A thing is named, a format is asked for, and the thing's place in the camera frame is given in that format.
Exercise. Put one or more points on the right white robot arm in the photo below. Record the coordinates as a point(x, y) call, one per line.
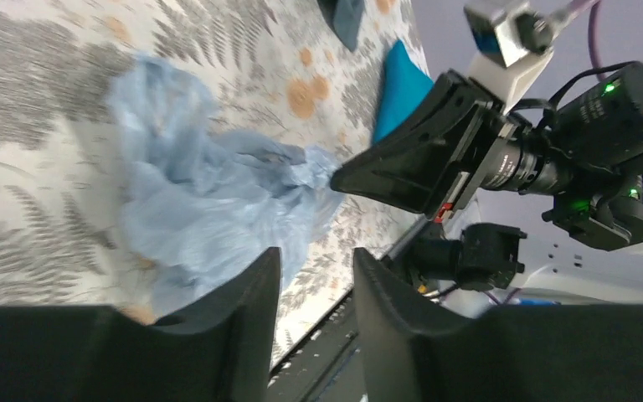
point(587, 154)

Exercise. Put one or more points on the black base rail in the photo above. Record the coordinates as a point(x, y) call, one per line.
point(325, 365)

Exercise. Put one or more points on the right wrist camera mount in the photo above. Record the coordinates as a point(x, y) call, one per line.
point(503, 65)

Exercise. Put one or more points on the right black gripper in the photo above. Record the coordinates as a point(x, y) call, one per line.
point(436, 160)

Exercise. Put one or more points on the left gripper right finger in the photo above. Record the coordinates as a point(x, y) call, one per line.
point(415, 350)

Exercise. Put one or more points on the floral patterned table mat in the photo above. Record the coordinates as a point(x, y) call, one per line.
point(274, 67)

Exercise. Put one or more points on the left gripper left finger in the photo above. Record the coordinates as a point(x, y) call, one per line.
point(215, 349)

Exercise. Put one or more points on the light blue plastic trash bag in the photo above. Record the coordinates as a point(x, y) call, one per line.
point(203, 206)

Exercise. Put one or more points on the bright blue folded cloth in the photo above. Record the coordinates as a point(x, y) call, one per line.
point(405, 86)

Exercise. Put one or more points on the grey-blue crumpled cloth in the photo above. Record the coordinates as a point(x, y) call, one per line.
point(344, 17)

